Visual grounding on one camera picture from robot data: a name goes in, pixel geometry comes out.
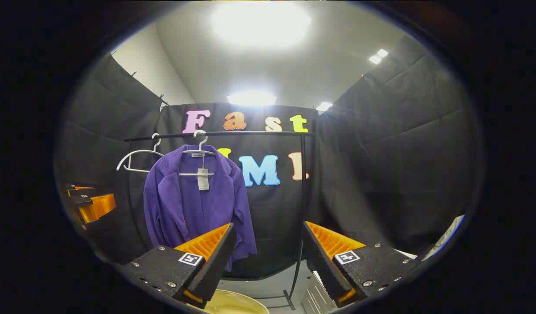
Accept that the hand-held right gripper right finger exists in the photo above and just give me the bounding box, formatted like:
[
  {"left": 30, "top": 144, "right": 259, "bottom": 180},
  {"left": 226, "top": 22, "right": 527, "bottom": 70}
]
[{"left": 303, "top": 221, "right": 420, "bottom": 308}]

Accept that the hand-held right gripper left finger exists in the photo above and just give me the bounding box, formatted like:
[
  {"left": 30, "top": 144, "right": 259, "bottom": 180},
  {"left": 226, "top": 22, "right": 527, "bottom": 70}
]
[{"left": 119, "top": 222, "right": 237, "bottom": 310}]

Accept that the purple knit cardigan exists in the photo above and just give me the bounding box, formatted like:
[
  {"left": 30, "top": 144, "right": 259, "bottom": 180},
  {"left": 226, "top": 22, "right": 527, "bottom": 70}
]
[{"left": 143, "top": 145, "right": 258, "bottom": 272}]

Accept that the white plastic hanger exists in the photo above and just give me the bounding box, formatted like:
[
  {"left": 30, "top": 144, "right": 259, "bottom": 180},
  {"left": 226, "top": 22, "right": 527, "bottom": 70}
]
[
  {"left": 116, "top": 133, "right": 165, "bottom": 174},
  {"left": 180, "top": 130, "right": 216, "bottom": 177}
]

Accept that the black metal clothes rack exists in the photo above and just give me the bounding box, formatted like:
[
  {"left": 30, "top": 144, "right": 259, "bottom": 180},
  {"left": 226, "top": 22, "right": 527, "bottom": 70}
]
[{"left": 123, "top": 130, "right": 317, "bottom": 311}]

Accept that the white ribbed object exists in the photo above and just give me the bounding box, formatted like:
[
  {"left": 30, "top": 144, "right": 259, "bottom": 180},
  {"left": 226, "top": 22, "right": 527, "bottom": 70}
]
[{"left": 301, "top": 270, "right": 338, "bottom": 314}]

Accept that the black backdrop cloth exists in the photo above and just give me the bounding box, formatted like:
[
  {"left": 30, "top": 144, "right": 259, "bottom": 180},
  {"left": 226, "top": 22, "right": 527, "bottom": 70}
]
[{"left": 54, "top": 35, "right": 484, "bottom": 280}]

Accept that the large ceiling light panel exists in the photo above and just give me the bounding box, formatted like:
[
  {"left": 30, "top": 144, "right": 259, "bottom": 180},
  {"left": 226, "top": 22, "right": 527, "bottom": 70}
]
[{"left": 210, "top": 0, "right": 312, "bottom": 48}]

